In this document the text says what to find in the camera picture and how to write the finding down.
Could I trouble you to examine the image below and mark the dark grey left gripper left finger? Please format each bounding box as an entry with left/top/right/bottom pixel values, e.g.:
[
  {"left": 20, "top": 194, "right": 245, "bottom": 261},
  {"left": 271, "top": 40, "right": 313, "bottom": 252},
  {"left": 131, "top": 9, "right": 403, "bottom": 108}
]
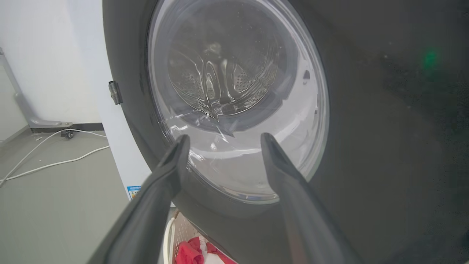
[{"left": 87, "top": 134, "right": 191, "bottom": 264}]

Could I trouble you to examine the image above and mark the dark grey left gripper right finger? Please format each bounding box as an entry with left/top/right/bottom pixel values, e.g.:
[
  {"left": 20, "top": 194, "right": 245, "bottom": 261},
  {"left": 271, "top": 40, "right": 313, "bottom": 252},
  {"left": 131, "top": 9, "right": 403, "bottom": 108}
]
[{"left": 260, "top": 133, "right": 361, "bottom": 264}]

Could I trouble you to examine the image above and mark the dark grey washing machine door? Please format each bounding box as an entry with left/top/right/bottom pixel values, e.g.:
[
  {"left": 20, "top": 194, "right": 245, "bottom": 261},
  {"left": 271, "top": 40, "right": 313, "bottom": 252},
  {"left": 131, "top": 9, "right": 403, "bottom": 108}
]
[{"left": 102, "top": 0, "right": 469, "bottom": 264}]

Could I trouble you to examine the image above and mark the white washing machine body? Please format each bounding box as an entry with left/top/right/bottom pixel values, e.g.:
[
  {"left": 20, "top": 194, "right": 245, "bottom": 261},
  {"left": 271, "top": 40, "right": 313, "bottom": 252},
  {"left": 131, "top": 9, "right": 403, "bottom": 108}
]
[{"left": 66, "top": 0, "right": 176, "bottom": 208}]

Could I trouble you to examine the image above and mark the grey metal door latch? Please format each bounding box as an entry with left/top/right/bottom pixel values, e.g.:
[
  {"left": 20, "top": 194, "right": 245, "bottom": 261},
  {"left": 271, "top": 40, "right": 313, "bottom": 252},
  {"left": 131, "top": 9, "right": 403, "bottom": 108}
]
[{"left": 108, "top": 80, "right": 123, "bottom": 105}]

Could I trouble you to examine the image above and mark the white laundry basket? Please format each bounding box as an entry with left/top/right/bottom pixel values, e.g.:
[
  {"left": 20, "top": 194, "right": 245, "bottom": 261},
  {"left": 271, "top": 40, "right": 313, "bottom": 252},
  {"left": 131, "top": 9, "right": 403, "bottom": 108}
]
[{"left": 163, "top": 211, "right": 206, "bottom": 264}]

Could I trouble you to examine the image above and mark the red garment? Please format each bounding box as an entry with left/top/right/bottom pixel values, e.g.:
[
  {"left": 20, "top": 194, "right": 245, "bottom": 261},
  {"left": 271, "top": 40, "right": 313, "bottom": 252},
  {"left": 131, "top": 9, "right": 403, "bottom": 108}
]
[{"left": 175, "top": 236, "right": 237, "bottom": 264}]

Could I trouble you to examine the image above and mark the white garment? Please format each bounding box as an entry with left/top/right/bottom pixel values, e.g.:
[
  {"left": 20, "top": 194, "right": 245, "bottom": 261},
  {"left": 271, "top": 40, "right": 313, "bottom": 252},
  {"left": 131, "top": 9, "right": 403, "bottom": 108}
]
[{"left": 198, "top": 240, "right": 224, "bottom": 264}]

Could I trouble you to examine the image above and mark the white power cable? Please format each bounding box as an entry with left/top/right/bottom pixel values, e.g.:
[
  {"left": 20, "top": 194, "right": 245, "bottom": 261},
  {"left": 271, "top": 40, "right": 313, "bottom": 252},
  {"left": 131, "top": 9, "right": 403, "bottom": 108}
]
[{"left": 0, "top": 128, "right": 110, "bottom": 186}]

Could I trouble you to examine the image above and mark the grey pipe along wall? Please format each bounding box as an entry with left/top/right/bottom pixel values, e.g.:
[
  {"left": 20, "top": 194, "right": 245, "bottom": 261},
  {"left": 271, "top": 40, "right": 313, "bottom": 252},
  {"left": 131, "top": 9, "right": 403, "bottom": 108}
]
[{"left": 0, "top": 47, "right": 73, "bottom": 129}]

